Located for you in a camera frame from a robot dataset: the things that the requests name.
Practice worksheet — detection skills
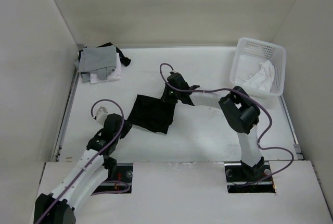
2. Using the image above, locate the black tank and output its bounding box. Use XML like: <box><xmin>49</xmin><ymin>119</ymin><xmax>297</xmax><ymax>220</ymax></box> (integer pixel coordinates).
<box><xmin>97</xmin><ymin>42</ymin><xmax>132</xmax><ymax>67</ymax></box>
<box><xmin>127</xmin><ymin>95</ymin><xmax>176</xmax><ymax>134</ymax></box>

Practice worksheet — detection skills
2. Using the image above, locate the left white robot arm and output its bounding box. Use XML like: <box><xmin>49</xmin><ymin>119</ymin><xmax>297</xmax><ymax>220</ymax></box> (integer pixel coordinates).
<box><xmin>33</xmin><ymin>114</ymin><xmax>132</xmax><ymax>223</ymax></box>

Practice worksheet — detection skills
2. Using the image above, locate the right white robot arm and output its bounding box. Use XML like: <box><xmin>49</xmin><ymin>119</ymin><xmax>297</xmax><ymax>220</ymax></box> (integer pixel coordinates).
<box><xmin>162</xmin><ymin>71</ymin><xmax>264</xmax><ymax>180</ymax></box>

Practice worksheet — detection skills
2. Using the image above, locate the folded black tank top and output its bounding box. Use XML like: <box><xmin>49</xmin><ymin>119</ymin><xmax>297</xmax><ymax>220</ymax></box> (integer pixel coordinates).
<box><xmin>97</xmin><ymin>42</ymin><xmax>132</xmax><ymax>67</ymax></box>

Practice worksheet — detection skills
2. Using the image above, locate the folded grey tank top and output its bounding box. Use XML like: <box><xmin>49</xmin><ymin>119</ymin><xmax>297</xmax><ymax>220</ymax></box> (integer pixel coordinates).
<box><xmin>78</xmin><ymin>45</ymin><xmax>117</xmax><ymax>83</ymax></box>

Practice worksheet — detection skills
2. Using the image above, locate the white tank top in basket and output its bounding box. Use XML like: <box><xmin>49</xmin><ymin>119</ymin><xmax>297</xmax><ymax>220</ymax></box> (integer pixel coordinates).
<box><xmin>243</xmin><ymin>60</ymin><xmax>275</xmax><ymax>92</ymax></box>

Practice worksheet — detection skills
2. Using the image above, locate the white plastic basket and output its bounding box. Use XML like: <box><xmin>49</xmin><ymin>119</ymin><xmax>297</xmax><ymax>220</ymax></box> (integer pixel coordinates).
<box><xmin>229</xmin><ymin>38</ymin><xmax>286</xmax><ymax>98</ymax></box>

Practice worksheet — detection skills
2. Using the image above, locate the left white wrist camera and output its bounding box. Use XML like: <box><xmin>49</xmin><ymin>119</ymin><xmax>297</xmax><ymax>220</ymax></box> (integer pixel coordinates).
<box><xmin>94</xmin><ymin>106</ymin><xmax>109</xmax><ymax>126</ymax></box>

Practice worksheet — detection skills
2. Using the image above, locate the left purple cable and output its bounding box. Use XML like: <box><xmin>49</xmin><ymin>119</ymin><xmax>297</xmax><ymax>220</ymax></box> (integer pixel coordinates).
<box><xmin>33</xmin><ymin>99</ymin><xmax>131</xmax><ymax>224</ymax></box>

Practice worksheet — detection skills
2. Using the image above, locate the purple cable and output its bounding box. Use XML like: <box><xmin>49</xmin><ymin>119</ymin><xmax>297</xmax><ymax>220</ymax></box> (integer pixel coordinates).
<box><xmin>159</xmin><ymin>63</ymin><xmax>295</xmax><ymax>186</ymax></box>
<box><xmin>33</xmin><ymin>99</ymin><xmax>131</xmax><ymax>224</ymax></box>

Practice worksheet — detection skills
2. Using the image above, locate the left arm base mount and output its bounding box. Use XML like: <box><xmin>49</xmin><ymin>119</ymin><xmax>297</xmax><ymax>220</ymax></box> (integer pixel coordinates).
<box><xmin>93</xmin><ymin>157</ymin><xmax>134</xmax><ymax>195</ymax></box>

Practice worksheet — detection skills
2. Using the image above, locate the metal table edge rail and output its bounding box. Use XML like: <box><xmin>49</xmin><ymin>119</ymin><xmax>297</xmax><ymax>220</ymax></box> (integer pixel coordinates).
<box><xmin>48</xmin><ymin>66</ymin><xmax>79</xmax><ymax>162</ymax></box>

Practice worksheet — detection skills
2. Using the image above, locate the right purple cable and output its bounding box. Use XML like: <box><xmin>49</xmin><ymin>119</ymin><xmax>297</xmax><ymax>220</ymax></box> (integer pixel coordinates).
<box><xmin>159</xmin><ymin>63</ymin><xmax>295</xmax><ymax>186</ymax></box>

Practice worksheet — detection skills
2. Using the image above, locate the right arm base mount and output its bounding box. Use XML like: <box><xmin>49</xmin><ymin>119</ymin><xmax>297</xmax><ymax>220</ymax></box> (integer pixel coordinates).
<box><xmin>224</xmin><ymin>161</ymin><xmax>276</xmax><ymax>193</ymax></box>

